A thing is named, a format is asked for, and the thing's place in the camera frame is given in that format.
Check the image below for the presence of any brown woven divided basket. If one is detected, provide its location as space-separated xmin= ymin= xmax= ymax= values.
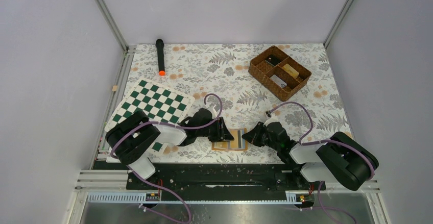
xmin=248 ymin=45 xmax=312 ymax=102

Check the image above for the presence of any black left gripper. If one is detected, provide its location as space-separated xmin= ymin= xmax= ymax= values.
xmin=197 ymin=117 xmax=234 ymax=142

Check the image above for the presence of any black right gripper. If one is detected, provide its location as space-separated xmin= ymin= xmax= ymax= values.
xmin=242 ymin=121 xmax=280 ymax=152

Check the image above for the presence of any grey card in basket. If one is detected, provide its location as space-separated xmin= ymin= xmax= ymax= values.
xmin=270 ymin=74 xmax=287 ymax=88

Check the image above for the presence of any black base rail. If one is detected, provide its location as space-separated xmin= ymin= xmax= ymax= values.
xmin=92 ymin=161 xmax=327 ymax=202

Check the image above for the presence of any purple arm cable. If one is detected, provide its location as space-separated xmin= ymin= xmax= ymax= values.
xmin=109 ymin=93 xmax=224 ymax=224
xmin=265 ymin=101 xmax=376 ymax=224

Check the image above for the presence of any green white chessboard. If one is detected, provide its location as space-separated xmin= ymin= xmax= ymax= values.
xmin=104 ymin=78 xmax=196 ymax=156

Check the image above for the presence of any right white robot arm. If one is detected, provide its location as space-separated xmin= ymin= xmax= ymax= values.
xmin=242 ymin=121 xmax=379 ymax=191

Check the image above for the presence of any yellow block in basket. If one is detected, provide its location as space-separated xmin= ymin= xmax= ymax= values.
xmin=282 ymin=64 xmax=299 ymax=79

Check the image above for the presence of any black item in basket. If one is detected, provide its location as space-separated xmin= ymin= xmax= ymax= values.
xmin=265 ymin=55 xmax=281 ymax=66

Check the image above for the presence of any black marker orange cap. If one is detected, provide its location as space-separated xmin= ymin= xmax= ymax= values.
xmin=155 ymin=39 xmax=165 ymax=76

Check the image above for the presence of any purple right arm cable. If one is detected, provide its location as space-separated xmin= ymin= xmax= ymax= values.
xmin=265 ymin=101 xmax=376 ymax=224

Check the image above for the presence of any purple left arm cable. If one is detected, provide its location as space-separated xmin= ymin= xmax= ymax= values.
xmin=109 ymin=93 xmax=224 ymax=224

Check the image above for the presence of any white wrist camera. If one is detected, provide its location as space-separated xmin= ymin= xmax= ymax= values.
xmin=207 ymin=105 xmax=218 ymax=117
xmin=264 ymin=111 xmax=279 ymax=127

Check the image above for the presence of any floral patterned table mat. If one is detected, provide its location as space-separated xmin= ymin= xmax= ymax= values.
xmin=126 ymin=43 xmax=351 ymax=142

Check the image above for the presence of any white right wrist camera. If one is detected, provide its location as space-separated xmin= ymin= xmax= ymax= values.
xmin=264 ymin=111 xmax=279 ymax=127

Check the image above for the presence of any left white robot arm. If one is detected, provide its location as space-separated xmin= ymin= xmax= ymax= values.
xmin=105 ymin=108 xmax=234 ymax=189

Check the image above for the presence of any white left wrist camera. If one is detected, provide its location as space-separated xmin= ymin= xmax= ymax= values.
xmin=207 ymin=105 xmax=218 ymax=117

